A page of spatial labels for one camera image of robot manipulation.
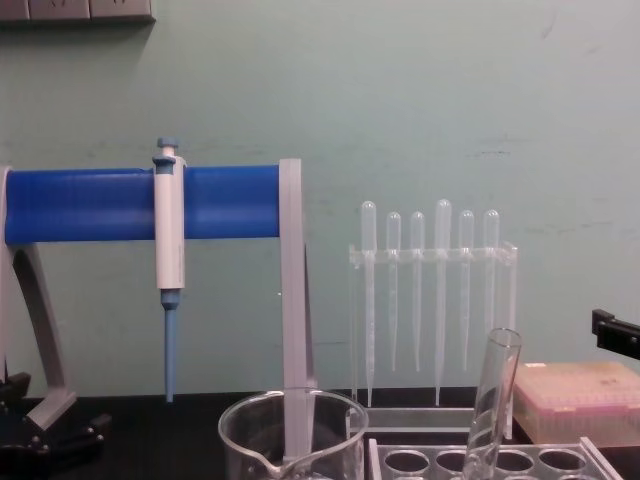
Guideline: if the short clear plastic transfer pipette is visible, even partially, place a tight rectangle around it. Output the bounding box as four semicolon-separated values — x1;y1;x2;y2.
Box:
385;211;403;373
458;209;476;373
482;209;501;334
409;210;427;374

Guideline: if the pipette tip box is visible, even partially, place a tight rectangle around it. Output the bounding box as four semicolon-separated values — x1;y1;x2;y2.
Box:
512;362;640;446

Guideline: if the clear acrylic pipette rack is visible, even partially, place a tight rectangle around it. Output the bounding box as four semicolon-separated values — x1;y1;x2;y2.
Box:
348;241;519;441

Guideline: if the white and blue micropipette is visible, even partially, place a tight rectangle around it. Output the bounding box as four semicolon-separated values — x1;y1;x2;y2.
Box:
152;137;189;404

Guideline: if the clear acrylic test tube rack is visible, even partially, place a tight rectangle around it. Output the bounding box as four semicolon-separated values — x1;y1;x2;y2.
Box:
368;435;621;480

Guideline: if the clear glass test tube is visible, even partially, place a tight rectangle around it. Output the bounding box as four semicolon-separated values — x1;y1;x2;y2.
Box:
462;327;523;480

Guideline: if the clear glass beaker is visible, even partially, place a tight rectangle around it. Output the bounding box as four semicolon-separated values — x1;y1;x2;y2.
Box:
217;389;370;480

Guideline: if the black table cloth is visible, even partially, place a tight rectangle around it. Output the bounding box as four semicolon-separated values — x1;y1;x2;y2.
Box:
0;393;640;480

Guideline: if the blue and grey pipette stand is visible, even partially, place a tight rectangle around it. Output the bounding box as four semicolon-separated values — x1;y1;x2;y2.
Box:
0;157;319;464

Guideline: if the grey wall socket panel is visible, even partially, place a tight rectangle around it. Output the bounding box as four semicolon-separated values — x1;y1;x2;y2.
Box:
0;0;157;27

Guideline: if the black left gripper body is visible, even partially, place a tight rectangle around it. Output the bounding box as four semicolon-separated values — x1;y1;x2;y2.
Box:
0;399;54;480

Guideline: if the long clear plastic transfer pipette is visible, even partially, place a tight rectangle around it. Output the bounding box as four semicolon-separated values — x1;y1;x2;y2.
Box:
433;198;452;406
359;200;378;408

